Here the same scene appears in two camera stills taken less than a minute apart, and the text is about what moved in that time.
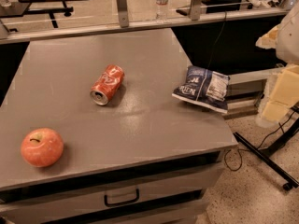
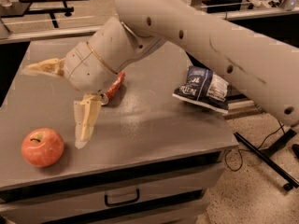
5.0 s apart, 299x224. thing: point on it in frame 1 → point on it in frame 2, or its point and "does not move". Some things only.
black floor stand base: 263,153 does not move
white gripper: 290,37 → 84,69
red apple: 42,147 does not move
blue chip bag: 204,88 does not move
